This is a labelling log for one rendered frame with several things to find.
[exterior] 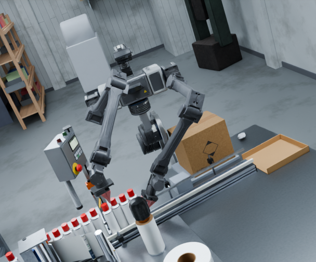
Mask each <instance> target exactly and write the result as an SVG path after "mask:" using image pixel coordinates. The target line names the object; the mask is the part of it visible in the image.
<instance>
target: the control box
mask: <svg viewBox="0 0 316 262"><path fill-rule="evenodd" d="M73 135H75V133H74V132H69V133H68V135H67V136H66V137H63V135H62V134H58V135H57V136H56V137H55V138H54V139H53V140H52V142H51V143H50V144H49V145H48V146H47V147H46V149H45V150H44V152H45V154H46V156H47V158H48V160H49V162H50V164H51V166H52V168H53V170H54V172H55V174H56V176H57V178H58V180H59V182H63V181H68V180H73V179H76V177H77V176H78V174H79V173H80V172H78V171H76V170H75V167H76V166H77V165H78V164H80V165H81V166H82V168H83V167H84V165H85V164H86V162H87V159H86V157H85V155H84V153H82V154H81V156H80V157H79V159H78V160H77V161H76V159H75V157H74V153H75V152H76V150H77V149H78V148H79V146H80V144H78V146H77V147H76V148H75V150H74V151H73V152H72V150H71V148H70V146H69V143H68V142H69V140H70V139H71V138H72V137H73ZM58 138H60V139H61V140H62V143H60V144H57V139H58ZM78 143H79V142H78Z"/></svg>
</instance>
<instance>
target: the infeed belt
mask: <svg viewBox="0 0 316 262"><path fill-rule="evenodd" d="M246 161H248V160H244V161H242V162H241V163H239V164H237V165H235V166H233V167H231V168H230V169H228V170H226V171H224V172H222V173H220V174H219V175H217V176H215V177H213V178H211V179H209V180H208V181H206V182H204V183H202V184H200V185H198V186H196V187H195V188H193V189H191V190H189V191H187V192H185V193H184V194H182V195H180V196H178V197H176V198H175V199H173V200H171V201H169V202H167V203H165V204H163V205H162V206H160V207H158V208H156V209H154V210H152V211H151V212H150V214H151V213H153V212H155V211H157V210H158V209H160V208H162V207H164V206H165V205H167V204H169V203H171V202H173V201H175V200H177V199H178V198H180V197H182V196H184V195H186V194H187V193H189V192H191V191H193V190H195V189H197V188H198V187H200V186H202V185H204V184H206V183H208V182H209V181H211V180H213V179H215V178H217V177H219V176H220V175H222V174H224V173H226V172H228V171H230V170H232V169H233V168H235V167H237V166H239V165H241V164H242V163H244V162H246ZM252 165H254V163H250V164H248V165H247V166H245V167H243V168H242V169H240V170H238V171H236V172H234V173H232V174H231V175H229V176H227V177H225V178H223V179H222V180H220V181H218V182H216V183H214V184H212V185H211V186H209V187H207V188H205V189H203V190H202V191H200V192H198V193H196V194H194V195H192V196H191V197H189V198H187V199H185V200H183V201H181V202H180V203H178V204H176V205H174V206H172V207H171V208H169V209H167V210H165V211H163V212H161V213H160V214H158V215H156V216H154V219H156V218H158V217H160V216H162V215H164V214H165V213H167V212H169V211H171V210H173V209H175V208H176V207H178V206H180V205H181V204H184V203H185V202H187V201H189V200H191V199H192V198H194V197H196V196H198V195H200V194H201V193H203V192H205V191H207V190H209V189H210V188H212V187H214V186H216V185H218V184H220V183H221V182H223V181H225V180H227V179H229V178H230V177H232V176H234V175H236V174H238V173H239V172H241V171H243V170H245V169H247V168H249V167H250V166H252ZM136 229H138V228H134V229H130V230H129V231H127V232H125V233H123V234H122V236H126V235H127V234H129V233H131V232H133V231H135V230H136ZM116 240H117V238H114V239H113V240H111V241H109V242H110V243H113V242H115V241H116Z"/></svg>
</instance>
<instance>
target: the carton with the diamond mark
mask: <svg viewBox="0 0 316 262"><path fill-rule="evenodd" d="M175 127H176V126H174V127H171V128H169V129H167V132H168V134H169V137H170V136H171V134H172V133H173V131H174V129H175ZM232 153H234V149H233V146H232V142H231V139H230V136H229V132H228V129H227V126H226V122H225V119H223V118H221V117H219V116H217V115H215V114H213V113H211V112H209V111H205V112H203V115H202V117H201V119H200V120H199V122H198V123H193V124H191V126H190V127H189V128H188V130H187V131H186V133H185V135H184V136H183V138H182V140H181V142H180V143H179V145H178V147H177V149H176V150H175V154H176V157H177V159H178V162H179V165H180V166H182V167H183V168H184V169H185V170H186V171H187V172H189V173H190V174H191V175H193V174H195V173H196V172H198V171H200V170H202V169H204V168H206V167H208V166H210V164H209V163H208V161H207V159H208V155H210V157H211V158H213V160H214V162H217V161H219V160H221V159H223V158H224V157H226V156H228V155H230V154H232ZM234 157H235V155H234V156H232V157H231V158H229V159H227V160H225V161H223V162H221V163H219V164H218V165H216V166H214V168H215V167H217V166H219V165H221V164H222V163H224V162H226V161H228V160H230V159H232V158H234Z"/></svg>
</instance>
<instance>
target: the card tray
mask: <svg viewBox="0 0 316 262"><path fill-rule="evenodd" d="M309 151H310V150H309V146H308V145H306V144H304V143H302V142H299V141H297V140H294V139H291V138H289V137H287V136H284V135H282V134H278V135H277V136H275V137H273V138H271V139H269V140H267V141H265V142H264V143H262V144H260V145H258V146H256V147H254V148H252V149H251V150H249V151H247V152H245V153H243V154H242V159H243V160H244V159H246V160H250V159H253V160H254V161H253V163H254V164H255V165H256V168H258V169H259V170H261V171H263V172H265V173H266V174H271V173H272V172H274V171H275V170H277V169H279V168H281V167H283V166H284V165H286V164H288V163H290V162H291V161H293V160H295V159H297V158H299V157H300V156H302V155H304V154H306V153H307V152H309Z"/></svg>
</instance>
